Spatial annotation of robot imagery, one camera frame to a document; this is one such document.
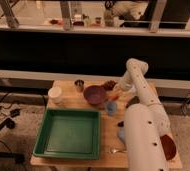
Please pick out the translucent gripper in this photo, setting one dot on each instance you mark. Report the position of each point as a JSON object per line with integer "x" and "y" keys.
{"x": 118, "y": 91}

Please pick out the orange red pepper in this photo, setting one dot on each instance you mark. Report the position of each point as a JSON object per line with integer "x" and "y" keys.
{"x": 113, "y": 97}

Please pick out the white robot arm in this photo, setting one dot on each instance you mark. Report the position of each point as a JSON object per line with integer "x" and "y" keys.
{"x": 144, "y": 122}

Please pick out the blue plastic cup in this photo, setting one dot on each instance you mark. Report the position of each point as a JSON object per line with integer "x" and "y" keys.
{"x": 111, "y": 108}

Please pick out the black rectangular block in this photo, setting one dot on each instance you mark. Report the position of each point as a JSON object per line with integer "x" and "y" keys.
{"x": 134, "y": 100}

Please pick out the purple bowl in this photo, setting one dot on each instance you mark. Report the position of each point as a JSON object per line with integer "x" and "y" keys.
{"x": 95, "y": 94}

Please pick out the blue sponge cloth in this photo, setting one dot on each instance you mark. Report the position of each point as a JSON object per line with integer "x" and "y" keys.
{"x": 121, "y": 135}

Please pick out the small metal cup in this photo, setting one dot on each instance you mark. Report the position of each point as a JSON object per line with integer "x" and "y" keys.
{"x": 79, "y": 84}

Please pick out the silver fork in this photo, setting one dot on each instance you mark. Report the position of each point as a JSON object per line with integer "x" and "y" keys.
{"x": 114, "y": 151}

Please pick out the white paper cup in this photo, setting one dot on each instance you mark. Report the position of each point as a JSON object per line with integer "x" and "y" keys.
{"x": 55, "y": 94}

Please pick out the green plastic tray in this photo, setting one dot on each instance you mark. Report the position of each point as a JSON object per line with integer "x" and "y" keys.
{"x": 69, "y": 134}

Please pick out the orange bowl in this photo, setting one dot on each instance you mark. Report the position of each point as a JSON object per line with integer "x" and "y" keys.
{"x": 169, "y": 147}

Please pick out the black handled knife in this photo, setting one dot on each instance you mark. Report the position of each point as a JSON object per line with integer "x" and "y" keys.
{"x": 120, "y": 124}

